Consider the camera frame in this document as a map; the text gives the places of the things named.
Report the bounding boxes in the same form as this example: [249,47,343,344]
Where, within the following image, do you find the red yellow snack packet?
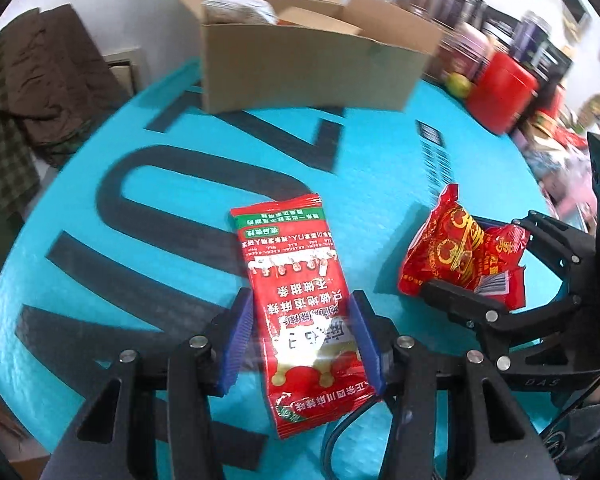
[398,183,530,311]

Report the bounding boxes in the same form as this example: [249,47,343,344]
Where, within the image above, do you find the red green sauce packet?
[230,194,375,439]

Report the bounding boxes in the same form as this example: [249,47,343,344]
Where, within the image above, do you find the white patterned snack bag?
[202,0,278,25]

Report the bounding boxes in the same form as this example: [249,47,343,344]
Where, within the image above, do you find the gold rectangular box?
[278,6,361,36]

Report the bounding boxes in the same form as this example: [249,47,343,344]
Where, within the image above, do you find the red canister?
[466,52,539,136]

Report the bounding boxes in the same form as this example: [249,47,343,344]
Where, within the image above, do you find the teal bubble mailer mat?
[0,62,546,450]

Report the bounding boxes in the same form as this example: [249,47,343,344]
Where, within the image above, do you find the clear jar purple label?
[508,11,552,64]

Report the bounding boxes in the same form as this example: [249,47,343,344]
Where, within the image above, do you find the pink bottle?
[451,23,491,80]

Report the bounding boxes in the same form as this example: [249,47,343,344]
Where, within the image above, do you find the brown jacket on chair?
[0,4,130,214]

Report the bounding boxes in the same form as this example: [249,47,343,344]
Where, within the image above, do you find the open cardboard box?
[178,0,443,114]

